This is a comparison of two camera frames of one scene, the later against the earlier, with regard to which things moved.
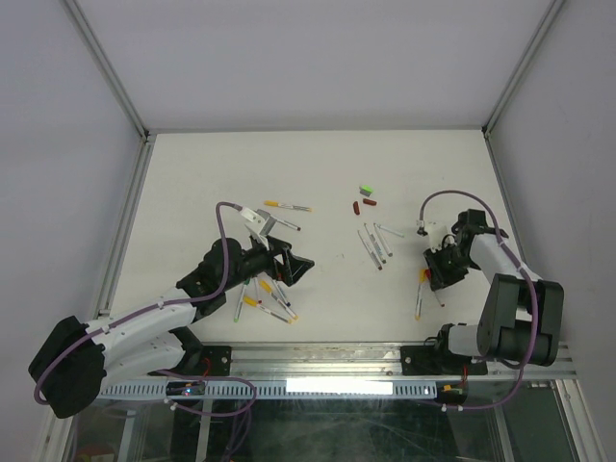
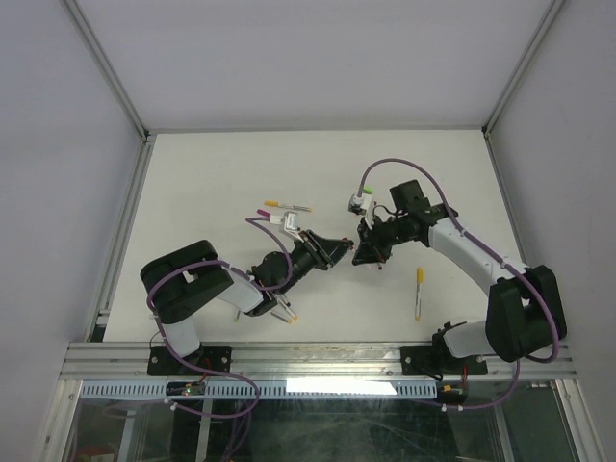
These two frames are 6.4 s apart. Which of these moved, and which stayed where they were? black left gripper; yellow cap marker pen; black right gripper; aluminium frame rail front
Moved: black left gripper; black right gripper
Stayed: yellow cap marker pen; aluminium frame rail front
